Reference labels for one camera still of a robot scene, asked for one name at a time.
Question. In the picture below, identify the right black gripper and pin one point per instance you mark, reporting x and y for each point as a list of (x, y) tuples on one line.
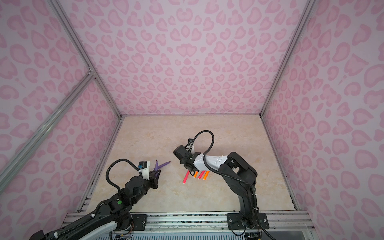
[(181, 162)]

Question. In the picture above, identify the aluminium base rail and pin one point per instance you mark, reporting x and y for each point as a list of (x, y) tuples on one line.
[(280, 225)]

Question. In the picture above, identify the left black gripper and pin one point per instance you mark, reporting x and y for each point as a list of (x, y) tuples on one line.
[(154, 181)]

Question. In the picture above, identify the diagonal aluminium frame bar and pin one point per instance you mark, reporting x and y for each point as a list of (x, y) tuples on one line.
[(19, 160)]

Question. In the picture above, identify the left corner aluminium post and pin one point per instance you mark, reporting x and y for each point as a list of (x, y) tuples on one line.
[(64, 20)]

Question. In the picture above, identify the corner aluminium post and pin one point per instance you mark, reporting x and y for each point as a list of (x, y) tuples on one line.
[(295, 39), (64, 20)]

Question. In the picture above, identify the right corner aluminium post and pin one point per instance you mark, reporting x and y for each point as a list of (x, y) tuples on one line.
[(295, 39)]

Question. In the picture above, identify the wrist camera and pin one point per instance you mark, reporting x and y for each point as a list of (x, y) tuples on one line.
[(190, 145), (144, 169)]

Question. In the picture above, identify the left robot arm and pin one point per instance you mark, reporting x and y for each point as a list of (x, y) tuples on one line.
[(109, 215)]

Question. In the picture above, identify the pink marker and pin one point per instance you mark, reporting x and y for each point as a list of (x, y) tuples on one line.
[(201, 174), (186, 177)]

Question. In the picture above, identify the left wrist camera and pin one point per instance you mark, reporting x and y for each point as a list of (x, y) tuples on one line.
[(144, 169)]

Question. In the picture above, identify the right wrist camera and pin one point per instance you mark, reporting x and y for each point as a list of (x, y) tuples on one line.
[(190, 145)]

